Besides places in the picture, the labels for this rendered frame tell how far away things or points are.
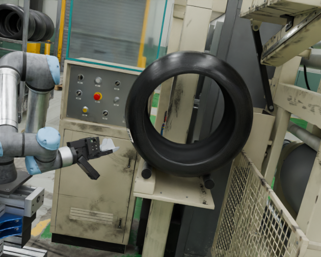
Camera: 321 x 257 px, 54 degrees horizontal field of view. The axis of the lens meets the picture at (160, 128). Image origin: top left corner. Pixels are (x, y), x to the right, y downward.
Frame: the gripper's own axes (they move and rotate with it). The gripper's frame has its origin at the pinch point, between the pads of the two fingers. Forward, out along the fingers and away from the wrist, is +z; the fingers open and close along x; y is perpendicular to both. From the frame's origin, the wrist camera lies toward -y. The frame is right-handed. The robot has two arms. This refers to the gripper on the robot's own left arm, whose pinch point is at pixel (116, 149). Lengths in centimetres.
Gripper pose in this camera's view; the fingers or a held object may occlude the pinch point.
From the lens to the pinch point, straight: 132.1
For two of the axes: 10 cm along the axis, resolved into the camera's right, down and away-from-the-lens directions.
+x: -6.1, 0.4, 7.9
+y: -1.6, -9.8, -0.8
